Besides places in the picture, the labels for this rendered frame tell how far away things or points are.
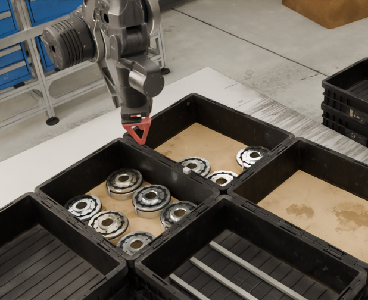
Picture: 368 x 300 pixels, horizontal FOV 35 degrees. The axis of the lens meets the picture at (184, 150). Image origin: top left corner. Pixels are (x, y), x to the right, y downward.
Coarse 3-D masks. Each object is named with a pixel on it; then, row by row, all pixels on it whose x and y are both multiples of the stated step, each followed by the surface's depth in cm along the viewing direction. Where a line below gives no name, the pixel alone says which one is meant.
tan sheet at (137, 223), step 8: (104, 184) 167; (144, 184) 165; (88, 192) 165; (96, 192) 164; (104, 192) 164; (104, 200) 161; (112, 200) 161; (128, 200) 160; (176, 200) 158; (104, 208) 158; (112, 208) 158; (120, 208) 158; (128, 208) 157; (128, 216) 155; (136, 216) 155; (136, 224) 152; (144, 224) 152; (152, 224) 151; (160, 224) 151; (152, 232) 149; (160, 232) 149
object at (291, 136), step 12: (192, 96) 182; (204, 96) 180; (168, 108) 177; (228, 108) 174; (252, 120) 167; (288, 132) 161; (264, 156) 153; (180, 168) 153; (252, 168) 149; (204, 180) 148
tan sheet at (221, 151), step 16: (192, 128) 185; (208, 128) 184; (176, 144) 179; (192, 144) 178; (208, 144) 177; (224, 144) 176; (240, 144) 176; (176, 160) 172; (208, 160) 171; (224, 160) 170
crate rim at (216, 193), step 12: (108, 144) 165; (132, 144) 164; (156, 156) 158; (72, 168) 158; (168, 168) 154; (48, 180) 155; (192, 180) 148; (36, 192) 151; (216, 192) 143; (204, 204) 140; (72, 216) 142; (84, 228) 138; (168, 228) 135; (108, 240) 134; (156, 240) 132; (120, 252) 130; (144, 252) 130; (132, 264) 129
